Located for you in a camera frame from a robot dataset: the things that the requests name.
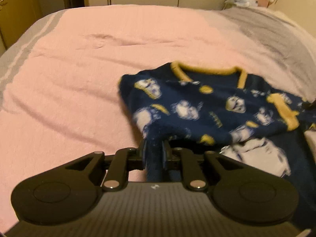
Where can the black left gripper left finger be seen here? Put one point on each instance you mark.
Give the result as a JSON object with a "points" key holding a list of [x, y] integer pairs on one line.
{"points": [[120, 164]]}

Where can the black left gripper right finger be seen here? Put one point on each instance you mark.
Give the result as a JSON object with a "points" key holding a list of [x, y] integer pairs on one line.
{"points": [[184, 161]]}

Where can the navy fleece pajama top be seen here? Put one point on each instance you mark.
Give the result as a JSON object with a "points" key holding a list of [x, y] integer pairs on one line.
{"points": [[230, 111]]}

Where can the pink grey striped bedspread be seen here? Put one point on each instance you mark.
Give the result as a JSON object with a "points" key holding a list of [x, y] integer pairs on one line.
{"points": [[59, 82]]}

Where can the dark wooden door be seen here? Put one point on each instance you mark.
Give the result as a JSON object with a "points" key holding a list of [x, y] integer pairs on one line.
{"points": [[18, 15]]}

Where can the pink box on shelf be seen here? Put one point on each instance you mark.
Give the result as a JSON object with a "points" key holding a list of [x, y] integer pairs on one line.
{"points": [[265, 3]]}

